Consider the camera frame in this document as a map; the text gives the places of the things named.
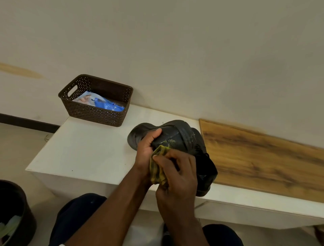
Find person's left hand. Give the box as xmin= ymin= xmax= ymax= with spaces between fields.
xmin=133 ymin=128 xmax=163 ymax=179

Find person's right hand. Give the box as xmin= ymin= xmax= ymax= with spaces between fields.
xmin=152 ymin=149 xmax=198 ymax=222

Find yellow checked cloth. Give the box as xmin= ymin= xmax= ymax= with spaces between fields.
xmin=149 ymin=145 xmax=171 ymax=188

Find black leather shoe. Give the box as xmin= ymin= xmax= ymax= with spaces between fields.
xmin=127 ymin=120 xmax=202 ymax=159
xmin=191 ymin=128 xmax=218 ymax=197

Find person's left forearm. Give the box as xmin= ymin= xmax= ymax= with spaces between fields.
xmin=64 ymin=166 xmax=153 ymax=246

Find person's black worn shoe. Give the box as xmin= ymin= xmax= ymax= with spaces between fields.
xmin=161 ymin=223 xmax=175 ymax=246

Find person's dark trousers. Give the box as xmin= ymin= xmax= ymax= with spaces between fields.
xmin=49 ymin=193 xmax=244 ymax=246

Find brown perforated plastic basket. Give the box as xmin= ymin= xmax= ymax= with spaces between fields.
xmin=58 ymin=74 xmax=134 ymax=127

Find blue and white plastic packet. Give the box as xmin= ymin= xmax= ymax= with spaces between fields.
xmin=73 ymin=91 xmax=126 ymax=112

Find wooden board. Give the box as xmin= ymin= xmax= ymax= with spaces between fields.
xmin=199 ymin=118 xmax=324 ymax=203

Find black bucket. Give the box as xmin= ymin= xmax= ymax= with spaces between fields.
xmin=0 ymin=180 xmax=37 ymax=246

